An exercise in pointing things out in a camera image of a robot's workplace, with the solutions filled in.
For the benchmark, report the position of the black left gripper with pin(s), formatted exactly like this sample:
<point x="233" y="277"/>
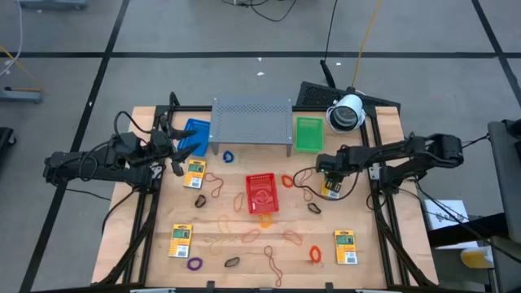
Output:
<point x="160" y="142"/>

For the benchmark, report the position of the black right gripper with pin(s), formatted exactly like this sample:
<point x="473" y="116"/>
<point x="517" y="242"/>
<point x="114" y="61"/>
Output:
<point x="329" y="163"/>

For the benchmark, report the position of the yellow green retail pack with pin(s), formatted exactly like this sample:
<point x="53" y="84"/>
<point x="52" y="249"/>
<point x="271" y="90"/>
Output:
<point x="180" y="242"/>
<point x="325" y="194"/>
<point x="346" y="248"/>
<point x="194" y="175"/>

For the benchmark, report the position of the blue coil wristband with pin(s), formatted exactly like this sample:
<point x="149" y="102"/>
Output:
<point x="224" y="157"/>

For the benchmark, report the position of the yellow coil wristband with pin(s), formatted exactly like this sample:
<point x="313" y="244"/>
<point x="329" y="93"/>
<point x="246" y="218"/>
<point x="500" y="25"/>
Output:
<point x="261" y="221"/>

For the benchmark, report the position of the yellow rubber band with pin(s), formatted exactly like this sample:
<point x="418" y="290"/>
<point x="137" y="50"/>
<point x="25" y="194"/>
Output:
<point x="226" y="228"/>

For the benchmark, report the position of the purple coil wristband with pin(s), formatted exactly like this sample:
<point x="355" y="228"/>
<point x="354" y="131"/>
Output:
<point x="189" y="264"/>

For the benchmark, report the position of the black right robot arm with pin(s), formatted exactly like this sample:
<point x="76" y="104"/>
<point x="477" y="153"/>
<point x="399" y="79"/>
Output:
<point x="407" y="154"/>

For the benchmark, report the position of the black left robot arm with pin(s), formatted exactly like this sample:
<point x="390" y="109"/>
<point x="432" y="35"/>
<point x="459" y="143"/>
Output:
<point x="89" y="171"/>

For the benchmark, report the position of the blue plastic basket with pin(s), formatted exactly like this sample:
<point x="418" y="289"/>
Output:
<point x="203" y="142"/>

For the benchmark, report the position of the green plastic basket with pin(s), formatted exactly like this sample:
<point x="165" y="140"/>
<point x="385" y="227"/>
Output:
<point x="309" y="136"/>

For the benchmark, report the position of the red plastic basket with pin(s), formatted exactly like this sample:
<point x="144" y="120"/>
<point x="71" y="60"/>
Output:
<point x="262" y="195"/>

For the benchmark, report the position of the grey perforated metal shelf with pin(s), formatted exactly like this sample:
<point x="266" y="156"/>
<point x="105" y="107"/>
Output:
<point x="251" y="122"/>

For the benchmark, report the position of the black perforated metal panel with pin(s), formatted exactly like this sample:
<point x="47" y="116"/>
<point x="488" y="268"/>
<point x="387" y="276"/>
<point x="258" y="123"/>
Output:
<point x="317" y="95"/>

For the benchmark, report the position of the long red rubber band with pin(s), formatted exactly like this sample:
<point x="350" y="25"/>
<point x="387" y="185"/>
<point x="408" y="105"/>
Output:
<point x="271" y="260"/>

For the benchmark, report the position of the white printed cardboard box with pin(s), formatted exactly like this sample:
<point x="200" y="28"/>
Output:
<point x="445" y="211"/>

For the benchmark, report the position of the black shelf board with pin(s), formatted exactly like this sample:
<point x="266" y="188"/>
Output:
<point x="468" y="234"/>

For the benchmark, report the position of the yellow plastic container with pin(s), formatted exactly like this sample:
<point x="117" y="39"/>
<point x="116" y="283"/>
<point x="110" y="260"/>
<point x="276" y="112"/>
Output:
<point x="476" y="258"/>

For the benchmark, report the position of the grey floor stand base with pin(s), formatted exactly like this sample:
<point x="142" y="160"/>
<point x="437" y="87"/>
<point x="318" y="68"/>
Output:
<point x="53" y="4"/>
<point x="20" y="96"/>

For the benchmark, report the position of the grey rolling cart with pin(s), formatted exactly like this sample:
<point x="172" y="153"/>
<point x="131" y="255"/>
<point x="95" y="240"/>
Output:
<point x="504" y="171"/>

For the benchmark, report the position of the black floor equipment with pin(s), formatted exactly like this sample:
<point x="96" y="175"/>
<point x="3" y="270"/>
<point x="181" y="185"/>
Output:
<point x="5" y="140"/>

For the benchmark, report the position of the black aluminium table frame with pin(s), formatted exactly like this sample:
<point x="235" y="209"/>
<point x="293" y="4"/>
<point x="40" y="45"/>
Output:
<point x="191" y="108"/>

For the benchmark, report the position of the black frame clip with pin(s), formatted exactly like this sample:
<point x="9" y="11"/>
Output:
<point x="210" y="286"/>
<point x="329" y="286"/>

